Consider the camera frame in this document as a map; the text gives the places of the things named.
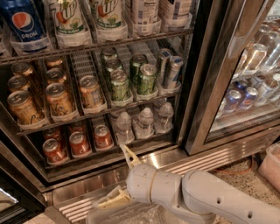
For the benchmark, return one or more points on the water bottle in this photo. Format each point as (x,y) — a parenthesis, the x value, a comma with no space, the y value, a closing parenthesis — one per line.
(163,123)
(124,128)
(143,124)

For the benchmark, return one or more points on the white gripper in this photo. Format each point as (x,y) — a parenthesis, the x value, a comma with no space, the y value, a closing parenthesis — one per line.
(139,182)

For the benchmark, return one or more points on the green can right back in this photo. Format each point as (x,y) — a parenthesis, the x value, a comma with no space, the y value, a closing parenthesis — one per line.
(136,61)

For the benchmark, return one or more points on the clear plastic bin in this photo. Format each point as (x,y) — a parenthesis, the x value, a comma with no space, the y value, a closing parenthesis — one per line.
(130,213)

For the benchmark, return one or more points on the steel fridge base grille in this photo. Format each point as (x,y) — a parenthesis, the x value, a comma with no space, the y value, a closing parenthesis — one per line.
(76,184)

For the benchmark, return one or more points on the water bottle middle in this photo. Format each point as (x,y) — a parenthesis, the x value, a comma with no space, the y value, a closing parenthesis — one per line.
(143,124)

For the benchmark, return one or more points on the green can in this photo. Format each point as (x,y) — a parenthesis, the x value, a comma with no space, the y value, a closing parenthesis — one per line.
(119,85)
(108,53)
(146,79)
(136,61)
(113,64)

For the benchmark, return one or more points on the white can top shelf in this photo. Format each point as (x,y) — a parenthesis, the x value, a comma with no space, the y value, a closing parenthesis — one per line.
(144,12)

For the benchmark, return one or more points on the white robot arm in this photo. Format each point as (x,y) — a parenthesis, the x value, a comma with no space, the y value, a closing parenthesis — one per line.
(196,196)

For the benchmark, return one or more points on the water bottle left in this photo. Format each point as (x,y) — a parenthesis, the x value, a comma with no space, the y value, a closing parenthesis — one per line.
(124,128)

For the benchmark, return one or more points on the gold can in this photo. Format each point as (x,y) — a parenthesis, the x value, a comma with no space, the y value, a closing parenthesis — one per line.
(18,82)
(24,107)
(23,68)

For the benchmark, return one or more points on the white can top right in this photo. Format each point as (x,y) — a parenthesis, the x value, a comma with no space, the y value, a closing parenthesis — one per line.
(176,11)

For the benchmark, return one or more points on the red coke can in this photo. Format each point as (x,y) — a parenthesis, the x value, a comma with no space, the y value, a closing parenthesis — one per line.
(52,133)
(79,143)
(102,137)
(77,126)
(53,150)

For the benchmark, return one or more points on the blue pepsi can top shelf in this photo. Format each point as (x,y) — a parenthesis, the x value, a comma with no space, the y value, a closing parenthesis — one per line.
(26,19)

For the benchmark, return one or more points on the blue pepsi can behind glass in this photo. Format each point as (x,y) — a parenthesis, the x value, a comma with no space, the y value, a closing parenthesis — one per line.
(232,99)

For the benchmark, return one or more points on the pink plastic container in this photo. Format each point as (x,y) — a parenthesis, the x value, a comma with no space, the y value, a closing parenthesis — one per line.
(270,167)

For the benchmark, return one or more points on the water bottle right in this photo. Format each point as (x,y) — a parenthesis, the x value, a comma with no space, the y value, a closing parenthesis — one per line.
(163,123)

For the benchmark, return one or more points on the gold can middle second row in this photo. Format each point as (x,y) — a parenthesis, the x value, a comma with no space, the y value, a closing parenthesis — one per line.
(56,75)

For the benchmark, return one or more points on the gold can second row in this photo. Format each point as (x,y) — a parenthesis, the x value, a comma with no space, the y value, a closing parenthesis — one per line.
(59,99)
(56,75)
(54,62)

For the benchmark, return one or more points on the white 7up can right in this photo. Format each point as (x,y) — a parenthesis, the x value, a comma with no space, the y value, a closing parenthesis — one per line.
(108,14)

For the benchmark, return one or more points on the white 7up can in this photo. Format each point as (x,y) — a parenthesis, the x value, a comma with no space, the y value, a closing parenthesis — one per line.
(68,21)
(108,14)

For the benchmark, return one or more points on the green can right front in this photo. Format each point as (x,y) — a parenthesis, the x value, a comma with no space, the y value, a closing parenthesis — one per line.
(146,79)

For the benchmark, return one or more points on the slim silver can right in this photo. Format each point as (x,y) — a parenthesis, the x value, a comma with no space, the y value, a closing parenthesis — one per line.
(173,71)

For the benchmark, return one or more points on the white 7up can left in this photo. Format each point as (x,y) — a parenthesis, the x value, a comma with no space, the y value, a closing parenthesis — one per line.
(68,21)

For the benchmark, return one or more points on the gold can front second row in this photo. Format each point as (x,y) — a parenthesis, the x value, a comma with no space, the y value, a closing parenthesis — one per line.
(59,99)

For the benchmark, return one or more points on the slim silver can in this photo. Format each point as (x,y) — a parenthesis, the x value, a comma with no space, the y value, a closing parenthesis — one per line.
(173,71)
(163,58)

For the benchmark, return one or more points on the gold can back left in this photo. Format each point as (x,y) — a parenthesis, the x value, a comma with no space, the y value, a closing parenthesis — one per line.
(23,68)

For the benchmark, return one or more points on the green can middle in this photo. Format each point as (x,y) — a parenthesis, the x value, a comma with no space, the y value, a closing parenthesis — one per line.
(113,64)

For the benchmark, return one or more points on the gold can third row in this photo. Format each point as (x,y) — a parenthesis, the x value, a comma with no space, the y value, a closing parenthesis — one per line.
(91,93)

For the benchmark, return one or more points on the gold can middle left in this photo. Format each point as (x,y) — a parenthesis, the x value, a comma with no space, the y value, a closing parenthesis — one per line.
(18,82)

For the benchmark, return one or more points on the gold can front left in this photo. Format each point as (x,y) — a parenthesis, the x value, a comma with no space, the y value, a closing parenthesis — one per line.
(24,107)

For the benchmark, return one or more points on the slim silver can left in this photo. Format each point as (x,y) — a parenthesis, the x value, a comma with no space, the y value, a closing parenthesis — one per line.
(163,58)

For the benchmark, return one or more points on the gold can back second row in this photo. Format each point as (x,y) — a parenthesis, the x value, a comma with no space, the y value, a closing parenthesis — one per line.
(54,62)

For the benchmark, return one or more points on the steel fridge door frame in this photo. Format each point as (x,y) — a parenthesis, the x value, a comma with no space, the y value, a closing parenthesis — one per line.
(222,30)

